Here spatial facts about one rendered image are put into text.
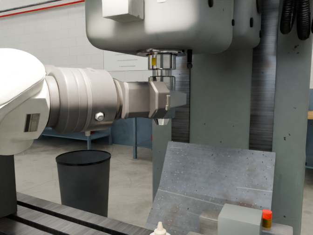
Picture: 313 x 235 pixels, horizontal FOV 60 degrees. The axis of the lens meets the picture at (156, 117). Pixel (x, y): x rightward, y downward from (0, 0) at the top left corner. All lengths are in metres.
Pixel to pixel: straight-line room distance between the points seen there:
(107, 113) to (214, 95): 0.50
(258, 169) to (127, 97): 0.51
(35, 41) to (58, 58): 0.88
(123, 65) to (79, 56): 1.19
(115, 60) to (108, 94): 5.39
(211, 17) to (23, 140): 0.29
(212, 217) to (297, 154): 0.37
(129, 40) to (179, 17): 0.08
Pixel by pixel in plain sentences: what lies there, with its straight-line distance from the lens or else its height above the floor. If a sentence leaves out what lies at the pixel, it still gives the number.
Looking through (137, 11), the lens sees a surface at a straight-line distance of 0.37.
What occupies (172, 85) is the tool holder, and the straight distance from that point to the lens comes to 0.45.
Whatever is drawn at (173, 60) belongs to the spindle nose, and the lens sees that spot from 0.45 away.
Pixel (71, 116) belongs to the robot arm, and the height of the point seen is 1.22.
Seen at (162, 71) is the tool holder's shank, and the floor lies 1.28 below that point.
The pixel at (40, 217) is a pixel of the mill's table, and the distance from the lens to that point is 0.80.
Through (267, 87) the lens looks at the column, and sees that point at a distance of 0.79.
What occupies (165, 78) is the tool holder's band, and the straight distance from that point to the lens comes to 0.44.
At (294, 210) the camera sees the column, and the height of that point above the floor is 0.92.
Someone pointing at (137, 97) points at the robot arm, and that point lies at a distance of 0.39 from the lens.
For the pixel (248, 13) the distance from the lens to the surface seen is 0.55.
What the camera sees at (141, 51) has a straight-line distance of 0.44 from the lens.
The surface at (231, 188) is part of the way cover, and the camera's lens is 0.80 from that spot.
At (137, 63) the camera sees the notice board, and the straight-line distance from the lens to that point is 5.45.
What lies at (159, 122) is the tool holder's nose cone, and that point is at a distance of 0.46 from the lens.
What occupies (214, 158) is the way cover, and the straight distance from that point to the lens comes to 0.82.
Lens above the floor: 1.25
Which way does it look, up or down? 7 degrees down
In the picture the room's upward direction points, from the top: straight up
